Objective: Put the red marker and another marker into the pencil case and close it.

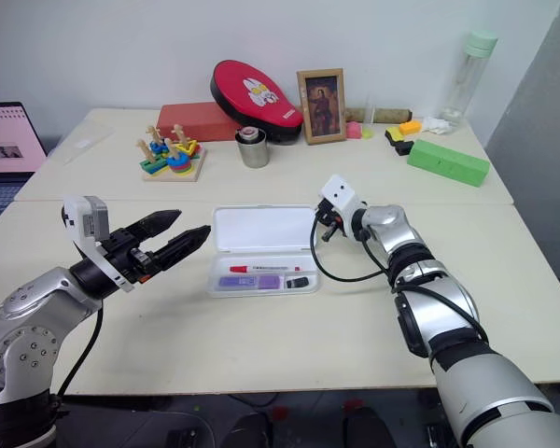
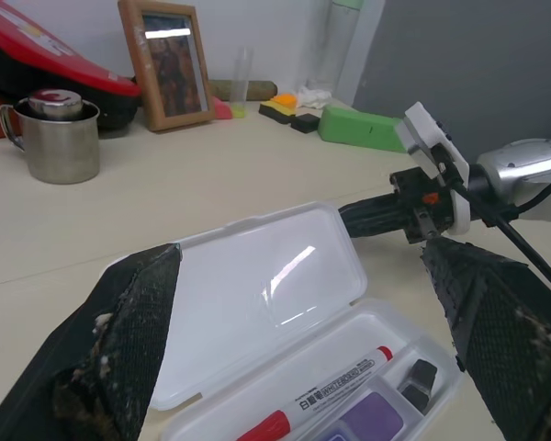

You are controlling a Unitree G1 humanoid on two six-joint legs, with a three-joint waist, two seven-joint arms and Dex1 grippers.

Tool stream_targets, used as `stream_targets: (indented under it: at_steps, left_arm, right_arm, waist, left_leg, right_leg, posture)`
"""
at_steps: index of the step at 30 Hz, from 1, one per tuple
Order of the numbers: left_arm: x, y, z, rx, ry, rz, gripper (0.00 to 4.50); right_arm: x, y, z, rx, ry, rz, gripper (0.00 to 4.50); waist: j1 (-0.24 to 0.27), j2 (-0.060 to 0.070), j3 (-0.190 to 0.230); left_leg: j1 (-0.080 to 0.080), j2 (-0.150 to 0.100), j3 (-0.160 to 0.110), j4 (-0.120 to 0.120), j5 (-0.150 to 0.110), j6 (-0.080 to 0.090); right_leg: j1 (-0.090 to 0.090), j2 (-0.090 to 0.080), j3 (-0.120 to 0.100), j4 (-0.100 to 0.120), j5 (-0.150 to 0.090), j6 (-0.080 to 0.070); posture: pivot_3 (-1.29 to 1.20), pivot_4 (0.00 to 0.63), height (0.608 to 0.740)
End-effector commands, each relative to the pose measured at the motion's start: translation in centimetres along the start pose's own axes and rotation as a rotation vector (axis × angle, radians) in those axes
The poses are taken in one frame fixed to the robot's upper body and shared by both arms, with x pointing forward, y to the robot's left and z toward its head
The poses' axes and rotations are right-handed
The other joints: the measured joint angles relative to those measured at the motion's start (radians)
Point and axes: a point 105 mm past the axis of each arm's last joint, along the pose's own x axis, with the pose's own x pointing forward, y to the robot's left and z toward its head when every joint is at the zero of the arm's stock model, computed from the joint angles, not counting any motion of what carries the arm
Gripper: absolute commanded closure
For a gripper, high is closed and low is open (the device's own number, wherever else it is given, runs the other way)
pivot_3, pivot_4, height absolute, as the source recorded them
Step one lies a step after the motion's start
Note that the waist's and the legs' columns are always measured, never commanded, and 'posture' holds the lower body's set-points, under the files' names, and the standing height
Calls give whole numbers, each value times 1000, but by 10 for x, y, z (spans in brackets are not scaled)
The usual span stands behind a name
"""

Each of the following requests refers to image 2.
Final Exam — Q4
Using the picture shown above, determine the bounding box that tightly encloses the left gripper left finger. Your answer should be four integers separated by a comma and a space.
0, 243, 185, 441

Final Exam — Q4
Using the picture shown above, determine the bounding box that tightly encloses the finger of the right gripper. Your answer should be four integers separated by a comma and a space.
338, 193, 399, 221
342, 213, 408, 239

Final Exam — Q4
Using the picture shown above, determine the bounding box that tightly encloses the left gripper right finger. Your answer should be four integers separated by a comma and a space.
420, 236, 551, 441

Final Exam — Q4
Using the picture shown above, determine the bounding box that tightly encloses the purple eraser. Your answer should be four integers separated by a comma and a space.
302, 390, 403, 441

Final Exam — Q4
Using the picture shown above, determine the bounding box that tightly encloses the red whiteboard marker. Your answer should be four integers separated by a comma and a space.
236, 345, 395, 441

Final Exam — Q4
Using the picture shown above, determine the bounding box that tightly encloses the white plastic pencil case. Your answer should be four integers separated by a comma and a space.
100, 200, 463, 441

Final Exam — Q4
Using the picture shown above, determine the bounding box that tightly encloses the green rectangular box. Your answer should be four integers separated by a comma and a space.
317, 105, 408, 154

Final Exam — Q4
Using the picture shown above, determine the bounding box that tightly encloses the small black block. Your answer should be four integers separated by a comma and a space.
289, 113, 320, 135

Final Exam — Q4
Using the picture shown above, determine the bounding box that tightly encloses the white crumpled tissue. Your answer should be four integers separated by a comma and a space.
296, 85, 334, 110

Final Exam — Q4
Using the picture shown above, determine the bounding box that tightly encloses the black yellow board eraser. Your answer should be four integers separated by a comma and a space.
258, 101, 298, 126

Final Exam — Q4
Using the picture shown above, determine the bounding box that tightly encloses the pink block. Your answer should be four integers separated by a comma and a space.
210, 95, 234, 121

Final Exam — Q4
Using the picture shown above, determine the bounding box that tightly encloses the clear measuring cylinder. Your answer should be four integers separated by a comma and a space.
231, 47, 255, 119

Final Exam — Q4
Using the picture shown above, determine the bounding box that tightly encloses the steel mug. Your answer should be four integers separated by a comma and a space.
0, 94, 101, 186

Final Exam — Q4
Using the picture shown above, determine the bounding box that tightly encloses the shiny metal round tin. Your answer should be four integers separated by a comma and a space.
27, 89, 84, 122

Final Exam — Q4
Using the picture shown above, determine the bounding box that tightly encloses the red black punch pad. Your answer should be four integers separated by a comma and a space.
0, 0, 143, 130

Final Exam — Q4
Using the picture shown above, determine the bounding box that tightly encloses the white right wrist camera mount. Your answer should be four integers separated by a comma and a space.
394, 101, 470, 236

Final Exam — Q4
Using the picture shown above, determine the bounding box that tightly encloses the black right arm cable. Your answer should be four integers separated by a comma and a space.
443, 172, 551, 302

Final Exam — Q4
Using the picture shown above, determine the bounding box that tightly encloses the wooden picture frame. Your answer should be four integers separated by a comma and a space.
118, 0, 217, 133

